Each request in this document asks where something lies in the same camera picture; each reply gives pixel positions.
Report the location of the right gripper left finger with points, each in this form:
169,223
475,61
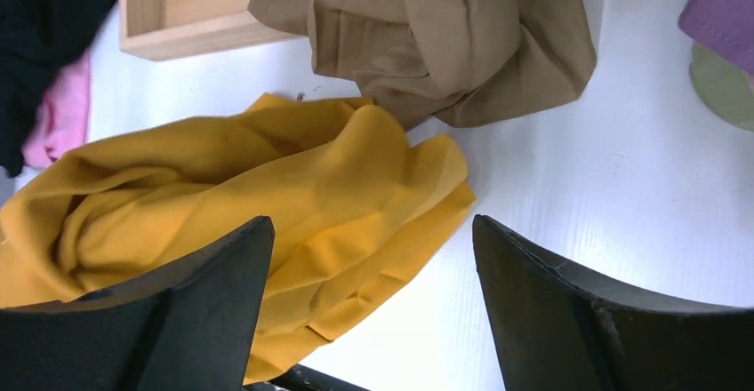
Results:
187,325

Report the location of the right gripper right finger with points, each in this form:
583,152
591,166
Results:
558,325

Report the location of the yellow garment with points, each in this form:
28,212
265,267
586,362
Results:
358,211

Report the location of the tan pleated skirt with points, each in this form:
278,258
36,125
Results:
466,62

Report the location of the wooden hanger rack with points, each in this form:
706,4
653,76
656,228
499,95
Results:
171,29

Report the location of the pink garment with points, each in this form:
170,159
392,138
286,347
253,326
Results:
62,117

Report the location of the green plastic bin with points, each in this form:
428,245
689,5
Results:
725,90

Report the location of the black garment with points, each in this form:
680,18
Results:
38,39

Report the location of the purple garment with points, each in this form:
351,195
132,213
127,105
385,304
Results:
723,26

